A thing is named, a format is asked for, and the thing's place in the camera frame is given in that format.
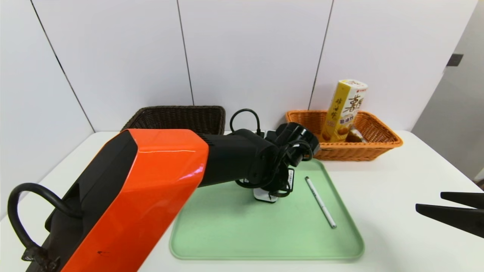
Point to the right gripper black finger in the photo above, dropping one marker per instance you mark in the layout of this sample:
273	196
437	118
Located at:
453	217
465	198

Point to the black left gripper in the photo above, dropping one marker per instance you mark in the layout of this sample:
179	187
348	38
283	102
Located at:
289	180

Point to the white oblong case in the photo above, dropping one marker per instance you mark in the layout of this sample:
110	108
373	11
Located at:
264	196

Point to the white stylus pen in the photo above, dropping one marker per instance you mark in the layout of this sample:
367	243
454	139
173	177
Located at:
320	202

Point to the clear chocolate snack packet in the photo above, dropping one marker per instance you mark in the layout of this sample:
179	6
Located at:
355	136

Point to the yellow hexagonal snack box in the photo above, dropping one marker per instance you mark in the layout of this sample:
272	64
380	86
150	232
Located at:
342	109

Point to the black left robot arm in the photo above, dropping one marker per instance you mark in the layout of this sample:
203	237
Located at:
132	196

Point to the orange wicker basket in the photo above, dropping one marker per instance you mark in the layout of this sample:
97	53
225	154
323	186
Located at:
378	145

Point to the dark brown wicker basket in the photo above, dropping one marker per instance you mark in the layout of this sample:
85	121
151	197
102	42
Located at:
174	119

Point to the light green plastic tray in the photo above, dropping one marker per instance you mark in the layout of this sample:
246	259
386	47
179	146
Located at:
245	234

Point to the dark wall fixture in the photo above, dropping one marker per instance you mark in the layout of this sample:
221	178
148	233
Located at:
453	60

